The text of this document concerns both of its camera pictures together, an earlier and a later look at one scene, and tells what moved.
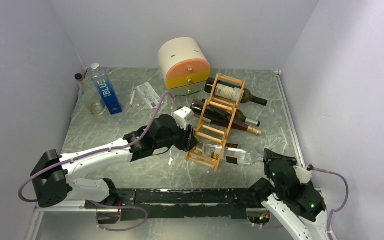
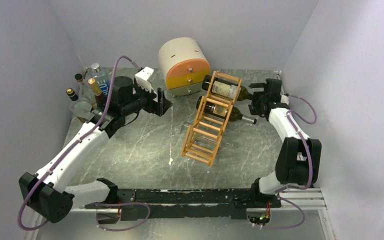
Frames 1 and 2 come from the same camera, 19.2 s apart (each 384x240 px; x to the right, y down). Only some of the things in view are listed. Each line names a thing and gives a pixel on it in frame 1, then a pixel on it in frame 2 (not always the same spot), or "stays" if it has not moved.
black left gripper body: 178,137 to 146,102
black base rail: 221,203 stays
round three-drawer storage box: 185,63 stays
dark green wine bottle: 231,92 stays
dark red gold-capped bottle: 214,113 to 99,98
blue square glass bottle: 108,89 stays
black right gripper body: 291,160 to 258,98
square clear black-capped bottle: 228,153 to 78,105
